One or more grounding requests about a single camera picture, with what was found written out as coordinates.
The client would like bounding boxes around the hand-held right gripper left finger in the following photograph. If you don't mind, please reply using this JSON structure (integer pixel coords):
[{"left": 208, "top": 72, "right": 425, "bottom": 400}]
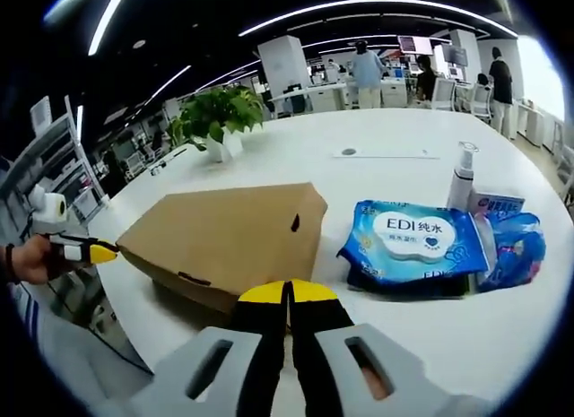
[{"left": 89, "top": 280, "right": 289, "bottom": 417}]

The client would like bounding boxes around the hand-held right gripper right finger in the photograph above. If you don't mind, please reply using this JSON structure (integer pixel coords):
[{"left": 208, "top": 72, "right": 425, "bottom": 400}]
[{"left": 286, "top": 277, "right": 494, "bottom": 417}]

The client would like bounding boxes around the brown cardboard shoe box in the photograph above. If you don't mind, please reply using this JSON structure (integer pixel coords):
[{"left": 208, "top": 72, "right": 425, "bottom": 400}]
[{"left": 115, "top": 181, "right": 329, "bottom": 315}]

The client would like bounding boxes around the blue wet wipes pack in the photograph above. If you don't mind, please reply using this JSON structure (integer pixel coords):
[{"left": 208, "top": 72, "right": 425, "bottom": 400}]
[{"left": 335, "top": 199, "right": 491, "bottom": 287}]

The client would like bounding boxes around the white spray bottle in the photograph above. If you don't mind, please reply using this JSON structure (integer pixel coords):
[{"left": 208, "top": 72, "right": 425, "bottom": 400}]
[{"left": 446, "top": 141, "right": 480, "bottom": 212}]

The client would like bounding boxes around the blue soft tissue bag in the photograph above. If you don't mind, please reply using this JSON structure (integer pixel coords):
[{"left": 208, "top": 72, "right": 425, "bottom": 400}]
[{"left": 473, "top": 209, "right": 547, "bottom": 293}]

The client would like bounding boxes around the white purple small box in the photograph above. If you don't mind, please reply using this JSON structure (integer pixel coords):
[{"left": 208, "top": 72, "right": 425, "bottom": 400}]
[{"left": 468, "top": 189, "right": 526, "bottom": 217}]

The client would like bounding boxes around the person's left hand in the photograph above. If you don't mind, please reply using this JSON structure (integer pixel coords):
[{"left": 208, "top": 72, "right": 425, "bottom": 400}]
[{"left": 12, "top": 234, "right": 89, "bottom": 284}]

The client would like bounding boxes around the black wristband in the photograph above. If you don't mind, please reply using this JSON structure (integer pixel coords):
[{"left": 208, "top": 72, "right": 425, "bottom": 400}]
[{"left": 4, "top": 242, "right": 19, "bottom": 283}]

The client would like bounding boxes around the potted green plant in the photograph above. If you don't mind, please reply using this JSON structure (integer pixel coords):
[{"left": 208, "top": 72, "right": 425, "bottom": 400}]
[{"left": 166, "top": 85, "right": 265, "bottom": 163}]

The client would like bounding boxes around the straight ceiling light strip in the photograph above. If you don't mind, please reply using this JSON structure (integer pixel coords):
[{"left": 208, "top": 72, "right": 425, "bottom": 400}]
[{"left": 87, "top": 0, "right": 131, "bottom": 57}]

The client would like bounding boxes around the white office desk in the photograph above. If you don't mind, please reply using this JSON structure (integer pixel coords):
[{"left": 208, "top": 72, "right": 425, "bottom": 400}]
[{"left": 268, "top": 81, "right": 349, "bottom": 117}]

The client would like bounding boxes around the white square column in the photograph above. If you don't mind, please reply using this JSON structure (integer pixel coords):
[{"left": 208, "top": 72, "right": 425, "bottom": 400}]
[{"left": 257, "top": 34, "right": 313, "bottom": 95}]

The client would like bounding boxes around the white mesh office chair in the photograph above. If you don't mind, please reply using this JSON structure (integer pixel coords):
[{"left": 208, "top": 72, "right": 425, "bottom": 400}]
[
  {"left": 430, "top": 78, "right": 457, "bottom": 111},
  {"left": 468, "top": 84, "right": 492, "bottom": 122}
]

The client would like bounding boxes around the long curved ceiling light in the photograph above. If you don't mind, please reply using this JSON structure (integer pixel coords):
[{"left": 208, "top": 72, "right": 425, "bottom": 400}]
[{"left": 237, "top": 0, "right": 519, "bottom": 38}]

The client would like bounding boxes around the small black-handled tool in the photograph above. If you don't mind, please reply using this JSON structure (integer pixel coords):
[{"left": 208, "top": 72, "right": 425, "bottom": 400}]
[{"left": 150, "top": 148, "right": 187, "bottom": 176}]

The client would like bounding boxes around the white table cable cover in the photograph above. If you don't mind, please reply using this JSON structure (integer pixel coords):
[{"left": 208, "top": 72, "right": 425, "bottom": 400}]
[{"left": 331, "top": 145, "right": 440, "bottom": 161}]

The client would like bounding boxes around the wall monitor screen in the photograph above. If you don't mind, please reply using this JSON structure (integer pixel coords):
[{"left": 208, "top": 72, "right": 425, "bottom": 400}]
[
  {"left": 441, "top": 47, "right": 468, "bottom": 68},
  {"left": 396, "top": 34, "right": 434, "bottom": 56}
]

